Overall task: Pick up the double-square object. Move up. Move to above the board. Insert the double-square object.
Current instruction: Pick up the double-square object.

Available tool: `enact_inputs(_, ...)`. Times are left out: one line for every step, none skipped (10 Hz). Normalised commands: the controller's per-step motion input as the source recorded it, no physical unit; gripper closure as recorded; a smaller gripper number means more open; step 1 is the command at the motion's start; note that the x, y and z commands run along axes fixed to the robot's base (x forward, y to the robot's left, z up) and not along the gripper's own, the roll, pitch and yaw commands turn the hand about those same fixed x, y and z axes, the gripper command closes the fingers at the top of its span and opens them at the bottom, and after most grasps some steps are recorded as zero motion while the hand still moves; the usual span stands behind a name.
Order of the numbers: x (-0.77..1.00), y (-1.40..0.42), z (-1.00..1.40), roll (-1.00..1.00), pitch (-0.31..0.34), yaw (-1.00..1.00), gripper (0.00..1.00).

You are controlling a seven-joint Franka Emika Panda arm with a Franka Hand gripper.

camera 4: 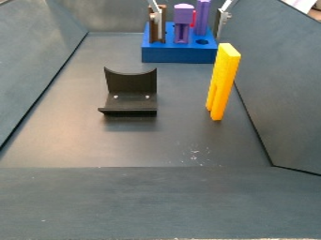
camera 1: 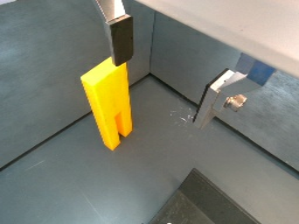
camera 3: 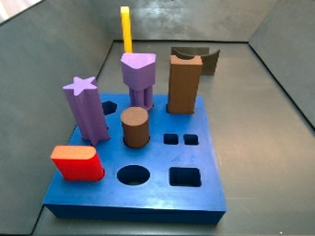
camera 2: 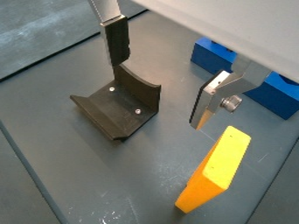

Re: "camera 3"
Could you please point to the black curved holder bracket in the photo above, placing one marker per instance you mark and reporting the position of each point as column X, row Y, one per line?
column 187, row 53

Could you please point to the brown cylinder peg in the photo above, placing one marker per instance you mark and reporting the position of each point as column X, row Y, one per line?
column 135, row 123

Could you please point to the brown rectangular notched peg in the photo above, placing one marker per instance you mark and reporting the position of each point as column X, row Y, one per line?
column 185, row 74

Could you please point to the blue shape-sorter board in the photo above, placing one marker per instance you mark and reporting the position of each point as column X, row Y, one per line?
column 166, row 182

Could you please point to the yellow double-square block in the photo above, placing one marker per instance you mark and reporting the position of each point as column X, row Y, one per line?
column 126, row 28

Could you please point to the red rounded peg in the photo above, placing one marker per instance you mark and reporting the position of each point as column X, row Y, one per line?
column 78, row 163

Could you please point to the purple star peg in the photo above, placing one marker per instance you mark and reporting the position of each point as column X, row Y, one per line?
column 83, row 97

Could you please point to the purple triangular peg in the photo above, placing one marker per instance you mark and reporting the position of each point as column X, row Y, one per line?
column 138, row 69

